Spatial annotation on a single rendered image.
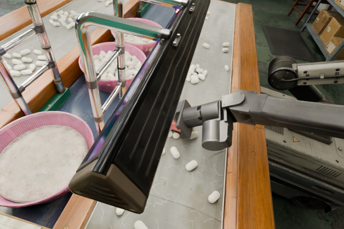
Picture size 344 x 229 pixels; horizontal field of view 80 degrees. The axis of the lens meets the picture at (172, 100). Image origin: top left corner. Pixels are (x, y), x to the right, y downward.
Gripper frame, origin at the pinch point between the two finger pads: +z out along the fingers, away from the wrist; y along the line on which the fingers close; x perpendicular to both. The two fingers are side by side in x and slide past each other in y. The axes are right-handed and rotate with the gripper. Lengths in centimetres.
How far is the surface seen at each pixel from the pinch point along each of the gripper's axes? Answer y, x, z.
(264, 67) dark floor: -179, 113, -12
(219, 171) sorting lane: 8.7, 14.7, -13.3
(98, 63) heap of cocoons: -24.8, -19.5, 29.3
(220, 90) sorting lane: -26.4, 13.5, -11.3
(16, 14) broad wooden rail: -41, -54, 65
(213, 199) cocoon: 17.6, 12.1, -13.3
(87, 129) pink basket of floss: 8.8, -12.7, 15.9
